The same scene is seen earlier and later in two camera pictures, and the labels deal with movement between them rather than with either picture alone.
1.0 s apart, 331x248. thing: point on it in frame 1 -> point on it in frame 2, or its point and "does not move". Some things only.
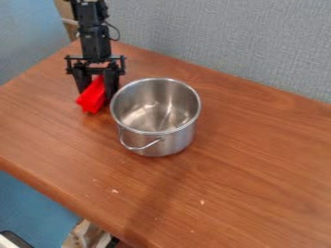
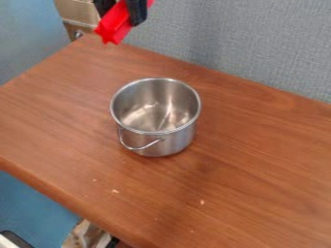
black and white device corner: x=11 y=240 does not move
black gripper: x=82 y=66 -> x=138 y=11
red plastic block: x=94 y=95 -> x=115 y=22
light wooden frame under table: x=87 y=236 does not move
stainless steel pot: x=154 y=110 does not move
